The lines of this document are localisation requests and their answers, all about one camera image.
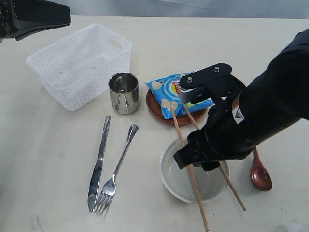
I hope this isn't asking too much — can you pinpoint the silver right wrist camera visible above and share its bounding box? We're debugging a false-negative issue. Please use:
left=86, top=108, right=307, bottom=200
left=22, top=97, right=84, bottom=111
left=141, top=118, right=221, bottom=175
left=178, top=63, right=246, bottom=105

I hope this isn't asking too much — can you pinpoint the white ceramic bowl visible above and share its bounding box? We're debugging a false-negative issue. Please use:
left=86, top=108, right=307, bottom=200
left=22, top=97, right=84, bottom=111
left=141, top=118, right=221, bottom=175
left=160, top=139, right=228, bottom=204

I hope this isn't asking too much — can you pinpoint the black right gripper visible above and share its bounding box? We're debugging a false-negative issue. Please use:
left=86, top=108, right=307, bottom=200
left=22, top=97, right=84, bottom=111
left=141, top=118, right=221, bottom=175
left=173, top=94, right=257, bottom=171

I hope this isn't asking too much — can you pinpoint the dark red wooden spoon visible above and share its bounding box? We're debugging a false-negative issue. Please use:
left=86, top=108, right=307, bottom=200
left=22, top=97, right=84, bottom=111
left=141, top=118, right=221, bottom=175
left=250, top=147, right=273, bottom=192

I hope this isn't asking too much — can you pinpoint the light wooden chopstick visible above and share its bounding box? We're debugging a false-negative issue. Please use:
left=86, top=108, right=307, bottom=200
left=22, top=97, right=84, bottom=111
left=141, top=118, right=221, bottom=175
left=170, top=107, right=209, bottom=232

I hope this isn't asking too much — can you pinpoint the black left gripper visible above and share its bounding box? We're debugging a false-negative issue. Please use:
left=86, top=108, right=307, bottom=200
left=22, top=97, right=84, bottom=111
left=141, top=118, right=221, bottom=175
left=0, top=0, right=71, bottom=42

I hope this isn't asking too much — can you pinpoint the stainless steel cup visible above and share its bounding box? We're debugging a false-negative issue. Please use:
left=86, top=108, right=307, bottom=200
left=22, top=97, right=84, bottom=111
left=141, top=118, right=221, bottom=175
left=108, top=72, right=139, bottom=115

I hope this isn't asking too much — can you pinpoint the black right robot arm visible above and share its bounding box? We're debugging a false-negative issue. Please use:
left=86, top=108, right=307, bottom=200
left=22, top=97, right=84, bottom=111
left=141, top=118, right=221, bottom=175
left=173, top=30, right=309, bottom=171

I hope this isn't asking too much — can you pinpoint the white perforated plastic basket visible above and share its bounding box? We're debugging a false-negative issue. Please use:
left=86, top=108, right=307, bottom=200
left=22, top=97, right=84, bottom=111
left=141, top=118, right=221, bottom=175
left=26, top=23, right=132, bottom=111

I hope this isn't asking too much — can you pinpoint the blue chips bag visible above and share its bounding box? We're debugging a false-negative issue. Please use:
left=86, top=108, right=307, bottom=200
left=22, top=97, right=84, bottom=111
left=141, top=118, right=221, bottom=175
left=144, top=71, right=215, bottom=120

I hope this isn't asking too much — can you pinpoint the silver table knife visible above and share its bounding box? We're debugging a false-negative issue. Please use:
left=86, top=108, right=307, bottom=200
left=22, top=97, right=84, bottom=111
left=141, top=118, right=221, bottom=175
left=87, top=116, right=111, bottom=213

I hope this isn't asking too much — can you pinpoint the brown round plate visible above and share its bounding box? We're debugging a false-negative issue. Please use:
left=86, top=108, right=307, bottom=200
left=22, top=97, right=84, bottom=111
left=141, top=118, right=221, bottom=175
left=146, top=89, right=206, bottom=125

